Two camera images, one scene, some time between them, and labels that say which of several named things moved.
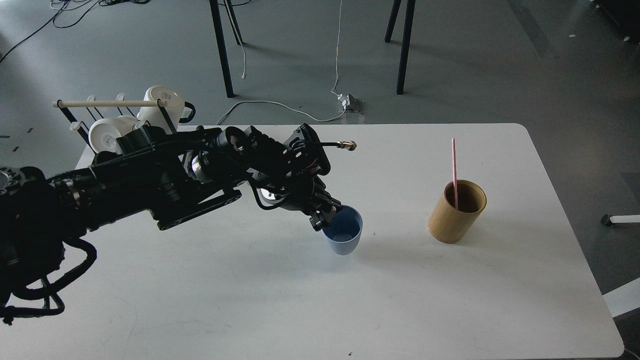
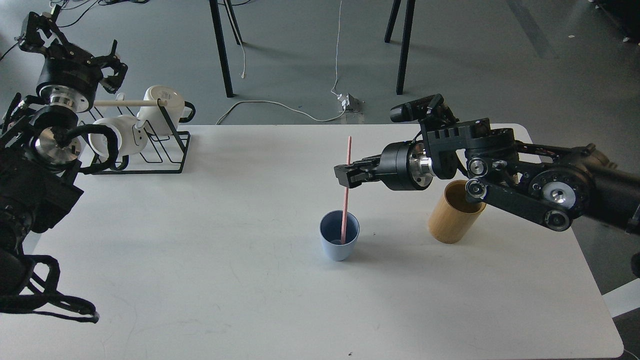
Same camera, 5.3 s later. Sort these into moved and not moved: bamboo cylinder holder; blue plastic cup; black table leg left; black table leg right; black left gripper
Moved: blue plastic cup; black left gripper
Not moved: black table leg right; bamboo cylinder holder; black table leg left
